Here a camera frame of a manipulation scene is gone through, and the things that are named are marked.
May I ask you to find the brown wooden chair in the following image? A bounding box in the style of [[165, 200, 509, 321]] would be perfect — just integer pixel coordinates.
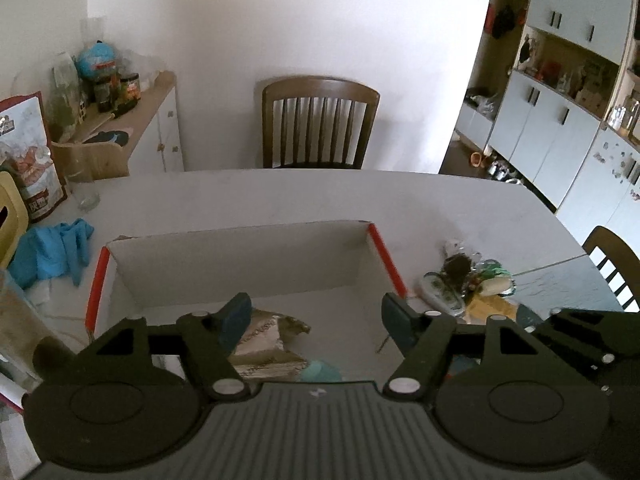
[[582, 226, 639, 313], [262, 76, 380, 169]]

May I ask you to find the white wooden sideboard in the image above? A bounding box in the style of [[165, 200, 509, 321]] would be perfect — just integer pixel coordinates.
[[66, 70, 183, 177]]

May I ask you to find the white wall cabinet unit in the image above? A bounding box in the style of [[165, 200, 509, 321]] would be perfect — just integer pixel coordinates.
[[454, 0, 639, 240]]

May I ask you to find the cardboard tray on sideboard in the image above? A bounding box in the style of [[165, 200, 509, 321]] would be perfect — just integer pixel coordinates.
[[51, 130, 129, 180]]

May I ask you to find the red and white cardboard box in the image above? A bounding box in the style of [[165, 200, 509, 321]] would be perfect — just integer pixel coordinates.
[[86, 220, 406, 385]]

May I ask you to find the yellow small box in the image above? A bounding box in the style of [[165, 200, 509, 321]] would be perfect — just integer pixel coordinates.
[[466, 296, 518, 324]]

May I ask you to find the tall clear glass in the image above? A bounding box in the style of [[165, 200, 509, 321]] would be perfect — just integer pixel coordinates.
[[1, 269, 76, 390]]

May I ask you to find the red white snack bag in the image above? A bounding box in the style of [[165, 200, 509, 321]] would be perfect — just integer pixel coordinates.
[[1, 92, 66, 223]]

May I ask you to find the green white cat pouch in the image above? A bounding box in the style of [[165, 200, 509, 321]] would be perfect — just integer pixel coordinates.
[[475, 259, 515, 297]]

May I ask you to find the grey correction tape dispenser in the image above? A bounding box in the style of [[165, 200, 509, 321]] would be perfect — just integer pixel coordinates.
[[416, 272, 465, 318]]

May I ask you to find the small clear glass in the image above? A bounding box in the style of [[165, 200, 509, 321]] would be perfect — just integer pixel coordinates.
[[64, 154, 100, 212]]

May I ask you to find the light blue round puff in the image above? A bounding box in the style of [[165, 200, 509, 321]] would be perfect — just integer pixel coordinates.
[[298, 360, 342, 384]]

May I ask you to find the silver foil snack packet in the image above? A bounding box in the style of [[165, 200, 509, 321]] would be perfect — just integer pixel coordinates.
[[229, 309, 310, 382]]

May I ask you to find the blue globe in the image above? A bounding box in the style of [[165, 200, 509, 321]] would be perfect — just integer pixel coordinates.
[[75, 41, 116, 80]]

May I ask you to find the blue cloth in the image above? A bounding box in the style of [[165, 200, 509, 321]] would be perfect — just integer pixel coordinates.
[[9, 219, 94, 289]]

